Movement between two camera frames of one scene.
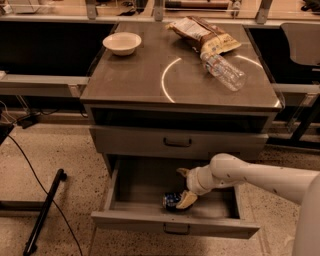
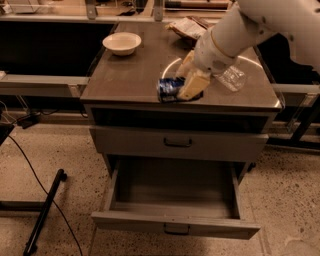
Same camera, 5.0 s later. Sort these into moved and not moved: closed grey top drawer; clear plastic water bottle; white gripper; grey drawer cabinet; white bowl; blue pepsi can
Moved: white gripper; blue pepsi can
Not moved: closed grey top drawer; clear plastic water bottle; white bowl; grey drawer cabinet
